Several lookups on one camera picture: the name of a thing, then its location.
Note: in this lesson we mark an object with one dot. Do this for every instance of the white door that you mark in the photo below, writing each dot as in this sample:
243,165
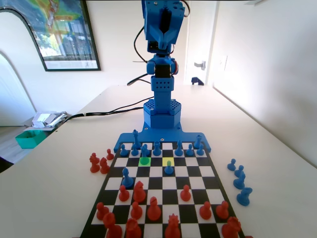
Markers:
198,37

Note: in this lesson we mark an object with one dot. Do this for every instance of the white wall switch plate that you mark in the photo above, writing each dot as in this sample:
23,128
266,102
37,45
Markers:
223,63

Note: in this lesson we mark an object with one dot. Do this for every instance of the blue pawn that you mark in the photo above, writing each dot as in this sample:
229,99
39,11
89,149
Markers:
231,166
200,150
123,151
134,151
239,172
168,170
189,151

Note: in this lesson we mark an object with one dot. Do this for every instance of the framed poster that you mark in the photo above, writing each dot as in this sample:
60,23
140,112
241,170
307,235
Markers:
69,37

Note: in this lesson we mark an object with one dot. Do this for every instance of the red rook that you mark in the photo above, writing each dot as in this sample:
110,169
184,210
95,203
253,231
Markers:
112,228
231,229

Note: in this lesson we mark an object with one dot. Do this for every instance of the red pawn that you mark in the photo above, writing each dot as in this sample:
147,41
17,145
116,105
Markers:
205,213
185,195
136,213
110,156
123,196
222,212
101,213

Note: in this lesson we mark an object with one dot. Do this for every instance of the blue queen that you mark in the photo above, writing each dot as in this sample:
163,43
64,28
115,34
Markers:
144,152

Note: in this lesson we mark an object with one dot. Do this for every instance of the blue bishop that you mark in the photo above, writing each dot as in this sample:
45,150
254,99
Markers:
178,150
126,182

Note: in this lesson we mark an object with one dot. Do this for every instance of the row of blue chess pieces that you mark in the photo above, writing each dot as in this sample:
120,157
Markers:
135,137

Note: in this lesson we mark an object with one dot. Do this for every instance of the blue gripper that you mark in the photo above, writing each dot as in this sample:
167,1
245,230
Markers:
163,37

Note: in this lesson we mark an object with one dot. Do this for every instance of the white arched panel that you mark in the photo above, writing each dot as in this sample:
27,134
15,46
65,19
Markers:
15,74

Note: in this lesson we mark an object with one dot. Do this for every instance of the red queen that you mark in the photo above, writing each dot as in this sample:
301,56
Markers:
172,229

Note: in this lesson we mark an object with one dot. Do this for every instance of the red bishop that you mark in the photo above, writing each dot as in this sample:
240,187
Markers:
94,167
153,212

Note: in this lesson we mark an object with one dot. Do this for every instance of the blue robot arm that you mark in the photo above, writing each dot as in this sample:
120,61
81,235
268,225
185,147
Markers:
162,114

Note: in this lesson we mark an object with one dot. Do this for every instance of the green plastic bin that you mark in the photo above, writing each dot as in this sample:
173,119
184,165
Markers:
27,141

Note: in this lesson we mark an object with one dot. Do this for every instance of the dark blue printed part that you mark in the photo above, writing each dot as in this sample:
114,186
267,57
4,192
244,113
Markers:
195,80

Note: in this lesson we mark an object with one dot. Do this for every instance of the black white chessboard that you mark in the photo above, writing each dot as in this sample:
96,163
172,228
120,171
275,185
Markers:
168,184

